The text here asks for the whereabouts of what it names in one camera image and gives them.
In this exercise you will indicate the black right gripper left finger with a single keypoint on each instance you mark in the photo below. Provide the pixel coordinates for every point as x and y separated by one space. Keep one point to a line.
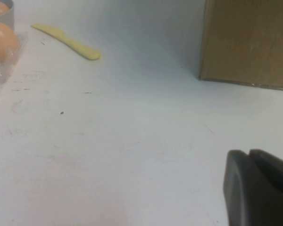
245 197

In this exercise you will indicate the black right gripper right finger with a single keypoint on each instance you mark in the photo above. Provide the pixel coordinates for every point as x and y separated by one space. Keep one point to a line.
273 168

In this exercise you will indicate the brown cardboard box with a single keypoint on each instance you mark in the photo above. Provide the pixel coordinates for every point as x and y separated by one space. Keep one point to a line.
247 40

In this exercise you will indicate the clear plastic egg tray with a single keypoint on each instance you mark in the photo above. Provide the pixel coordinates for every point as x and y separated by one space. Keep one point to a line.
0 77

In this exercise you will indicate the yellow plastic knife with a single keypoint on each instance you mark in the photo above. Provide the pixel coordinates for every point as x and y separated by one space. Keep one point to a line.
70 43

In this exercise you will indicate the grey round bowl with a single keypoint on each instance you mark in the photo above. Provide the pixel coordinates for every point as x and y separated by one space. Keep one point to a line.
10 17

